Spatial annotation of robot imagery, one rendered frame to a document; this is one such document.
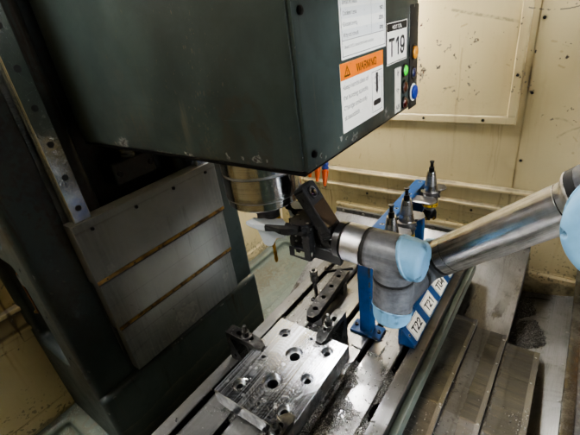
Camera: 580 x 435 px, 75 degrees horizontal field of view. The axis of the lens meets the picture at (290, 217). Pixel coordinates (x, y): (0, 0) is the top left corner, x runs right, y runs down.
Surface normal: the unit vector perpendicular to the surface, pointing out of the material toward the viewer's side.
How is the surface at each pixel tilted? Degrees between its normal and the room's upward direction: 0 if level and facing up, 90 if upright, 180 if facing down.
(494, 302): 24
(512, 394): 8
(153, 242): 89
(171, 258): 90
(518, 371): 8
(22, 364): 90
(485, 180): 90
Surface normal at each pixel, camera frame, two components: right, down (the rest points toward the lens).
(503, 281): -0.35, -0.62
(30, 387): 0.81, 0.18
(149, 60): -0.58, 0.45
